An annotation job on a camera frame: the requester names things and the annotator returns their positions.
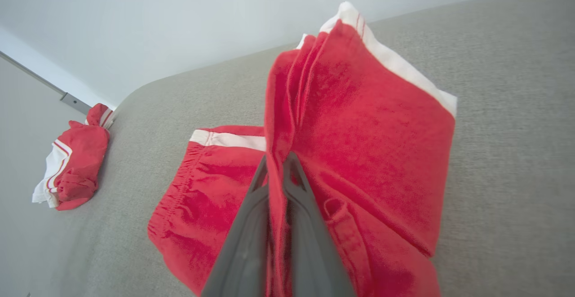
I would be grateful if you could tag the grey skirting strip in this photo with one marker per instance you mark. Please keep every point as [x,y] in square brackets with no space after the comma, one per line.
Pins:
[76,104]

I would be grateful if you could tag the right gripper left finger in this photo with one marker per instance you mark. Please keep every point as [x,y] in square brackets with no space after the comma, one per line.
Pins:
[242,256]

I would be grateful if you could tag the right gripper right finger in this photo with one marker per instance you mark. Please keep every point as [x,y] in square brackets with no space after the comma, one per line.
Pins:
[314,256]

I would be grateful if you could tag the red jersey with white sleeves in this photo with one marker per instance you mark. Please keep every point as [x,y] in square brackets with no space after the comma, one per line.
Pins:
[83,162]

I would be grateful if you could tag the red shorts with white stripes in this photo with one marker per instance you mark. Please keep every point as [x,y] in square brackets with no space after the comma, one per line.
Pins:
[373,144]

